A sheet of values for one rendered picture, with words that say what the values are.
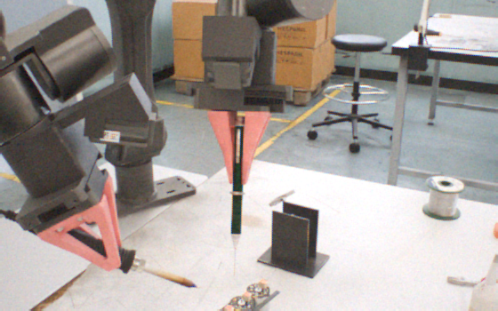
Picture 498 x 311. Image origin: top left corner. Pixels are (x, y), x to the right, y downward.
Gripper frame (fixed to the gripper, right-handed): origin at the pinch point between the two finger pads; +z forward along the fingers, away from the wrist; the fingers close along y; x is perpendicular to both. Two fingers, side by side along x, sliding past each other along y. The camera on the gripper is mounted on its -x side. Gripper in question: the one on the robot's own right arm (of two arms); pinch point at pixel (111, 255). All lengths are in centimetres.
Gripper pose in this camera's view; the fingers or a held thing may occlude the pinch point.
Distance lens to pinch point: 53.0
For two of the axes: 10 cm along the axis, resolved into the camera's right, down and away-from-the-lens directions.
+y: -1.2, -3.4, 9.3
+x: -8.9, 4.5, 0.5
